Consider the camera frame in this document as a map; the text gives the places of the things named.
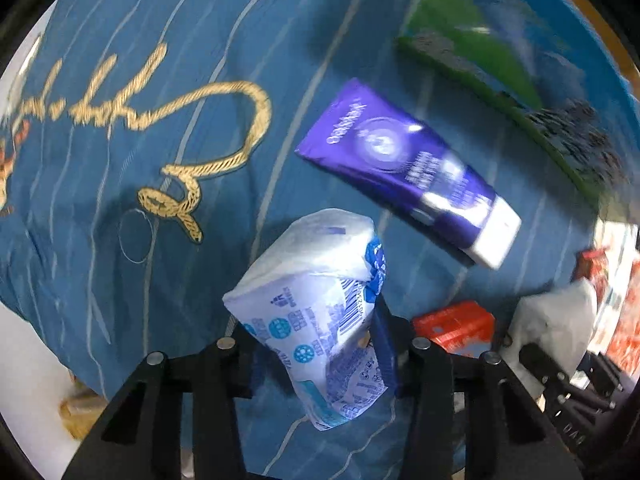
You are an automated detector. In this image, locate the cardboard box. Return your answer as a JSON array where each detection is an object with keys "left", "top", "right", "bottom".
[{"left": 398, "top": 0, "right": 639, "bottom": 222}]

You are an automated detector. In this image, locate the blue white tissue pack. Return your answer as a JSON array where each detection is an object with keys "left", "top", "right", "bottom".
[{"left": 222, "top": 208, "right": 386, "bottom": 431}]

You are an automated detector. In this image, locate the white plastic bag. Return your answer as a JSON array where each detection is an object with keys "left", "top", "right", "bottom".
[{"left": 499, "top": 278, "right": 598, "bottom": 400}]

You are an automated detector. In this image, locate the red white milk carton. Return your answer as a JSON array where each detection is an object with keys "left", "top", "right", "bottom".
[{"left": 411, "top": 300, "right": 495, "bottom": 358}]

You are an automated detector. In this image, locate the purple toothpaste tube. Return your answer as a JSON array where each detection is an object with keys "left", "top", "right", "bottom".
[{"left": 296, "top": 79, "right": 521, "bottom": 270}]

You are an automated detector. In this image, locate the blue striped blanket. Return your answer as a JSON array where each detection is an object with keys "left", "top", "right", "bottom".
[{"left": 1, "top": 0, "right": 596, "bottom": 395}]

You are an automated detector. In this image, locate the red snack packet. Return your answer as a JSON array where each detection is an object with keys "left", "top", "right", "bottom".
[{"left": 572, "top": 247, "right": 608, "bottom": 308}]

